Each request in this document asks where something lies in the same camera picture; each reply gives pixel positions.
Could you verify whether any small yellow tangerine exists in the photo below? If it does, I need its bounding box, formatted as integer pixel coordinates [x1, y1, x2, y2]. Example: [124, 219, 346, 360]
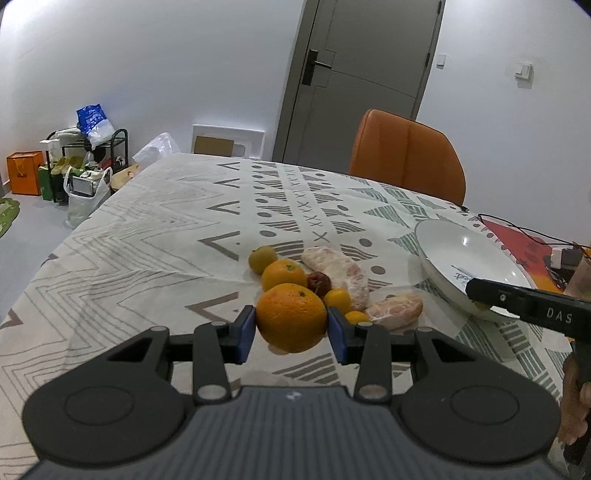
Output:
[322, 289, 353, 315]
[345, 310, 372, 325]

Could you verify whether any short peeled pomelo segment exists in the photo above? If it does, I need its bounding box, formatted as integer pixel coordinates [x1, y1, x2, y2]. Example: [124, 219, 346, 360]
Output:
[366, 293, 424, 331]

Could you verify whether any long peeled pomelo segment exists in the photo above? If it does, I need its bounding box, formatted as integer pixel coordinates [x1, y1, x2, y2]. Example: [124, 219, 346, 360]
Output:
[301, 247, 370, 310]

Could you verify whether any large front orange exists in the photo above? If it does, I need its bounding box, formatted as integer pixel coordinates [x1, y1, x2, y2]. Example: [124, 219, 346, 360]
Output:
[256, 283, 328, 353]

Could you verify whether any large orange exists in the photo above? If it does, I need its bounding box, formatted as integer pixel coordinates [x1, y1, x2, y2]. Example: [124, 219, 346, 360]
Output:
[256, 283, 328, 353]
[262, 259, 307, 292]

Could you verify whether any dark red jujube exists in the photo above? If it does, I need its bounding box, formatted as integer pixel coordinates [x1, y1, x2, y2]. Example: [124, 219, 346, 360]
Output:
[307, 271, 332, 299]

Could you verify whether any green-yellow round fruit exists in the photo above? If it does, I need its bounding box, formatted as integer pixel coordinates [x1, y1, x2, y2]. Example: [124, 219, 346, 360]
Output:
[249, 246, 277, 275]

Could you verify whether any small greenish-yellow citrus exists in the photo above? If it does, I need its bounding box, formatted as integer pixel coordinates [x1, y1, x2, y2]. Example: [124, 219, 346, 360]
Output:
[473, 301, 492, 311]

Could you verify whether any person's right hand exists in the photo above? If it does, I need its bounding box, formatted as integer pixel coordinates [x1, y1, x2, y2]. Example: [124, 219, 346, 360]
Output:
[558, 355, 591, 445]

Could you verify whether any white power adapter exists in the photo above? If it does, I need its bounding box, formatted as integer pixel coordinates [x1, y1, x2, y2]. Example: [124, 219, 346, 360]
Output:
[550, 248, 583, 271]

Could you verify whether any red orange placemat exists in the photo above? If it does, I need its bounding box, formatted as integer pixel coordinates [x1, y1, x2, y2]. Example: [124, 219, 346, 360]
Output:
[480, 215, 577, 293]

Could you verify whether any patterned white tablecloth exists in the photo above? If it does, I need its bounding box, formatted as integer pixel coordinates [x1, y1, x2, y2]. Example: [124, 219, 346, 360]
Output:
[1, 154, 570, 479]

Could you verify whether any white ceramic plate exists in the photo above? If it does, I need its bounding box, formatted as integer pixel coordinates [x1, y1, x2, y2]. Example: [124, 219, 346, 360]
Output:
[415, 220, 533, 323]

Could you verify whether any orange leather chair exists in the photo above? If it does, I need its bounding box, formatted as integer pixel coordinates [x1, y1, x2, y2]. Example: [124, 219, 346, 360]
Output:
[349, 109, 466, 206]

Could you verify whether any white plastic bag with box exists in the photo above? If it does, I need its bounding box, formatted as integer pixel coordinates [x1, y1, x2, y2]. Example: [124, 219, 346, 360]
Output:
[63, 167, 112, 230]

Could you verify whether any white foam packaging with cardboard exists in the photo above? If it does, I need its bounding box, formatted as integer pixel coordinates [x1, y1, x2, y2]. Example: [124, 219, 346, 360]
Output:
[192, 124, 266, 159]

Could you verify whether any clear plastic bag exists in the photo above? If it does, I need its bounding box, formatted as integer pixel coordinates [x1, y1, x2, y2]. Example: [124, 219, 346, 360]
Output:
[132, 132, 180, 169]

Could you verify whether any green box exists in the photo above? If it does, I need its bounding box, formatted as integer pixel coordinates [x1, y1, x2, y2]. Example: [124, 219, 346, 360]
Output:
[38, 165, 53, 201]

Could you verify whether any black metal shoe rack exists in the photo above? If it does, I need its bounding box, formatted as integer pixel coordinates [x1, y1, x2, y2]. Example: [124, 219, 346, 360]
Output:
[40, 127, 129, 204]

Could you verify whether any green leaf floor mat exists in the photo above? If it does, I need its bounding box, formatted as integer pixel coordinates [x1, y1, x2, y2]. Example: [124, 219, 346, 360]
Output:
[0, 197, 20, 238]

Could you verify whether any blue and white plastic bag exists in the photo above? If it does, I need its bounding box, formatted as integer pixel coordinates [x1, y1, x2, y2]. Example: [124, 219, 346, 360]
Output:
[76, 104, 115, 149]

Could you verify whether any orange paper bag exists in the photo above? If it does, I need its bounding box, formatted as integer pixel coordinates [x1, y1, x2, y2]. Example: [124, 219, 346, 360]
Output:
[6, 151, 44, 196]

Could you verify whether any grey door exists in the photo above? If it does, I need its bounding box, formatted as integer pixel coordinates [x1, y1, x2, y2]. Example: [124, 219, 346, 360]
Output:
[271, 0, 445, 173]

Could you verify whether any black cable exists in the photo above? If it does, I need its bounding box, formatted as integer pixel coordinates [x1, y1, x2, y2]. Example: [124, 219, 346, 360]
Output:
[454, 202, 591, 252]

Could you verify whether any black door lock handle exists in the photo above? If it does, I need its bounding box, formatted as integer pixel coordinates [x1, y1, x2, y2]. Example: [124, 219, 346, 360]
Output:
[301, 49, 332, 86]

